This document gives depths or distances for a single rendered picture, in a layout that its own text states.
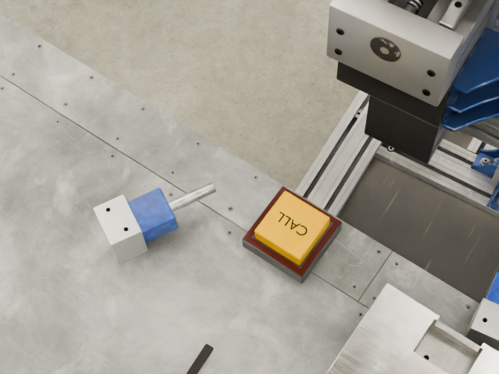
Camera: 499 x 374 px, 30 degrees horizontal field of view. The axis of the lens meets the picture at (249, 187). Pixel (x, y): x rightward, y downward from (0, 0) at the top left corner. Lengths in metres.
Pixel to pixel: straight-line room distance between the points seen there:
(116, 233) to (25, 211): 0.14
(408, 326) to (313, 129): 1.16
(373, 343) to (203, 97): 1.25
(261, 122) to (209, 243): 1.02
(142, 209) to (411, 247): 0.77
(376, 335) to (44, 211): 0.41
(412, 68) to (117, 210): 0.34
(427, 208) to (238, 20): 0.72
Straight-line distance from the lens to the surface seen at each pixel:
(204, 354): 0.99
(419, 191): 1.74
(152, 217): 1.01
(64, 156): 1.11
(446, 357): 0.94
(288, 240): 1.00
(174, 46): 2.16
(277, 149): 2.00
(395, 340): 0.91
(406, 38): 0.94
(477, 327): 0.96
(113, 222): 1.00
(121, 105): 1.14
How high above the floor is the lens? 1.75
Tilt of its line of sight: 63 degrees down
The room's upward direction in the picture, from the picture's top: 4 degrees counter-clockwise
